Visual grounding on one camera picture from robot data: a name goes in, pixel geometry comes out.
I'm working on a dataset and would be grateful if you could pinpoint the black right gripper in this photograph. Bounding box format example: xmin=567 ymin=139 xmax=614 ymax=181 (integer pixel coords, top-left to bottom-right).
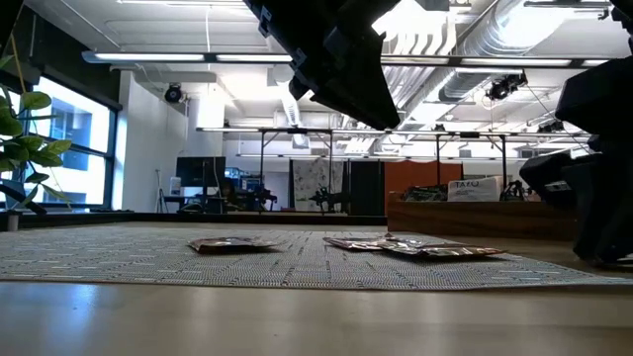
xmin=518 ymin=142 xmax=633 ymax=266

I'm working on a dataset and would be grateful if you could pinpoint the white orange Tazo tea packet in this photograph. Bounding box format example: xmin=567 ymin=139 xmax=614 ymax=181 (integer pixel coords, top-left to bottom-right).
xmin=446 ymin=175 xmax=505 ymax=204

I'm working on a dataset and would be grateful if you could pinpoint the grey woven placemat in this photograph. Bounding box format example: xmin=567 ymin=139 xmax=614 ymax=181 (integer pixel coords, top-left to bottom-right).
xmin=0 ymin=224 xmax=633 ymax=292

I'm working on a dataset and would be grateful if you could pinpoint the black cabinet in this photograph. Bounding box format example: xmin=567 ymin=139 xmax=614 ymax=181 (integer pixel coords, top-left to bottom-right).
xmin=347 ymin=158 xmax=387 ymax=217

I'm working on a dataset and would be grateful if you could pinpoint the silver ventilation duct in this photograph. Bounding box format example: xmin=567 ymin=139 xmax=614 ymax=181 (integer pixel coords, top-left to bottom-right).
xmin=385 ymin=0 xmax=570 ymax=105

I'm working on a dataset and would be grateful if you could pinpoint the orange partition wall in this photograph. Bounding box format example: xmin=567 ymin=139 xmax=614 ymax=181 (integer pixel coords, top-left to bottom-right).
xmin=384 ymin=159 xmax=465 ymax=195

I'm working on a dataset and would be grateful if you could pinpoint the green potted plant white pot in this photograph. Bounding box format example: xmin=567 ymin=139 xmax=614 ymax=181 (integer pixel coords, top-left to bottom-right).
xmin=0 ymin=34 xmax=74 ymax=219

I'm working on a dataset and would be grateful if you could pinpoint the silver brown snack packet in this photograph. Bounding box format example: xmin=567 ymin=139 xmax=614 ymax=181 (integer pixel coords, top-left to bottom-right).
xmin=187 ymin=236 xmax=282 ymax=255

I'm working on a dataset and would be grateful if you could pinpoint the large window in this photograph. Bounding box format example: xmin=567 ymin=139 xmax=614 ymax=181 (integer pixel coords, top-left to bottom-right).
xmin=0 ymin=73 xmax=120 ymax=210

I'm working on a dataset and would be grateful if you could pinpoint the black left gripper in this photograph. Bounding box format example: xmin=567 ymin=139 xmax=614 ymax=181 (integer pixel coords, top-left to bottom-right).
xmin=241 ymin=0 xmax=402 ymax=131

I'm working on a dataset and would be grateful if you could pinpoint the black overhead gantry frame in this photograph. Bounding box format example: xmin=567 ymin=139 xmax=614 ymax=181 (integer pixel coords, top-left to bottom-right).
xmin=196 ymin=126 xmax=592 ymax=214

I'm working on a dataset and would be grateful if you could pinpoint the black ceiling mounted camera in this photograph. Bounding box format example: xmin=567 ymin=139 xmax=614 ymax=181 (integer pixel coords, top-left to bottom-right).
xmin=486 ymin=71 xmax=529 ymax=103

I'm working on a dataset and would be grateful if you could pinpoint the patterned white curtain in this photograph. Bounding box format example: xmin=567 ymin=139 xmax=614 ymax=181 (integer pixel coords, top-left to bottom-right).
xmin=291 ymin=157 xmax=346 ymax=199

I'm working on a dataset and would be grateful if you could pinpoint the dark foil tea packet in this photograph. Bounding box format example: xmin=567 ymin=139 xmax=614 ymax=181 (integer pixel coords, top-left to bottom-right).
xmin=402 ymin=184 xmax=450 ymax=204

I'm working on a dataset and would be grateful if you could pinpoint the black background monitor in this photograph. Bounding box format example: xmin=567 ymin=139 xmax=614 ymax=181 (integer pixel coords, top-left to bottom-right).
xmin=175 ymin=155 xmax=227 ymax=197

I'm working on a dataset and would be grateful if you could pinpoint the black ceiling speaker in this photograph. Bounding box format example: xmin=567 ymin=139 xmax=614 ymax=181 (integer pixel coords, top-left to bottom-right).
xmin=163 ymin=82 xmax=185 ymax=105

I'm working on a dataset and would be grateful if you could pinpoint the black aluminium table frame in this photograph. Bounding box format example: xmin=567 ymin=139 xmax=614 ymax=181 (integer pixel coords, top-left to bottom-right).
xmin=0 ymin=211 xmax=388 ymax=232

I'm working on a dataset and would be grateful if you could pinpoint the ceiling light strip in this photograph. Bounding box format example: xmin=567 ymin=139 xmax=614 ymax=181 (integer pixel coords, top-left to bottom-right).
xmin=82 ymin=50 xmax=612 ymax=69

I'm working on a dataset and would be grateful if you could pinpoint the wooden tea organizer box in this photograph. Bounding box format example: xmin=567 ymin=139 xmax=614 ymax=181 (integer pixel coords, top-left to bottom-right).
xmin=385 ymin=190 xmax=579 ymax=242

